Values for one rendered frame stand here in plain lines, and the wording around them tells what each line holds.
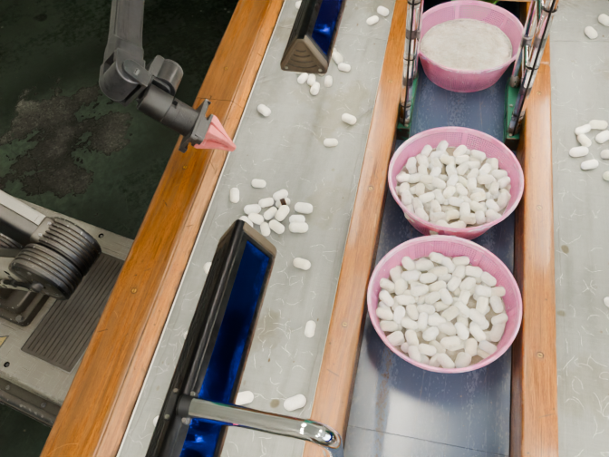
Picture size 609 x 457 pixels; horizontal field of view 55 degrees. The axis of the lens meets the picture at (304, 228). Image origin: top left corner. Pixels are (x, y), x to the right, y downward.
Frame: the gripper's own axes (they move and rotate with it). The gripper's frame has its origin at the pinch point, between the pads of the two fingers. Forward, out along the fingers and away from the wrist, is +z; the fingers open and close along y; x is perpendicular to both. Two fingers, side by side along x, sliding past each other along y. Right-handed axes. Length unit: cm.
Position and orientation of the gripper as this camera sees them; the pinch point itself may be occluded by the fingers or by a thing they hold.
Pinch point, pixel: (231, 147)
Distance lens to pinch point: 121.6
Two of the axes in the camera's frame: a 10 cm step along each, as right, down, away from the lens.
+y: 2.0, -8.3, 5.3
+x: -5.6, 3.5, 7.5
